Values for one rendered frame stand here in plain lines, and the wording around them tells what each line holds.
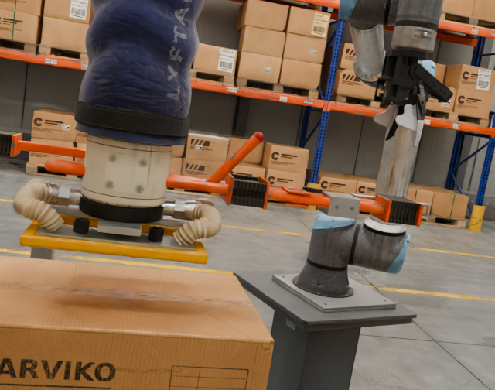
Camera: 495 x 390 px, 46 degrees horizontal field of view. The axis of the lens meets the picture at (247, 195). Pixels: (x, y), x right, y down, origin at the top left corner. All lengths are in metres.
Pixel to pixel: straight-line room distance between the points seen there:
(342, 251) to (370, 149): 8.30
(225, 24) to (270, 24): 1.39
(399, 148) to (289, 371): 0.89
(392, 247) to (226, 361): 1.05
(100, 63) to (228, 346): 0.58
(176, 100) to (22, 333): 0.50
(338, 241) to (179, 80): 1.11
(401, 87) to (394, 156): 0.72
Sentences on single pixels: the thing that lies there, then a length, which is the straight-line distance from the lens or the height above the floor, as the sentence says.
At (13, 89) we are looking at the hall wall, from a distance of 9.82.
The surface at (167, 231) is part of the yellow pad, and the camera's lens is 1.29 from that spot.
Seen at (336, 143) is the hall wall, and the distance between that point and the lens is 10.13.
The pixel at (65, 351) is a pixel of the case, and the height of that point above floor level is 0.90.
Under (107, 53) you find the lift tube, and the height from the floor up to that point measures 1.44.
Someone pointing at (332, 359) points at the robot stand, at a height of 0.54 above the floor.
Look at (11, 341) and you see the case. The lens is 1.13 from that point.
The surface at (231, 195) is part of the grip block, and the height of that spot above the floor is 1.20.
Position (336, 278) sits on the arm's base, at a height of 0.83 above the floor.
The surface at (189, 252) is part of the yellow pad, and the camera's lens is 1.11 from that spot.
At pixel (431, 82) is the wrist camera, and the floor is 1.49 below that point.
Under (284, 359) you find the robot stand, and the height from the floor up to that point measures 0.49.
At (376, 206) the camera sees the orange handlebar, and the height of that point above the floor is 1.21.
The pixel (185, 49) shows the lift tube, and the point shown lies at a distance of 1.14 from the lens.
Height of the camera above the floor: 1.39
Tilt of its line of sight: 9 degrees down
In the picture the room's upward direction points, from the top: 9 degrees clockwise
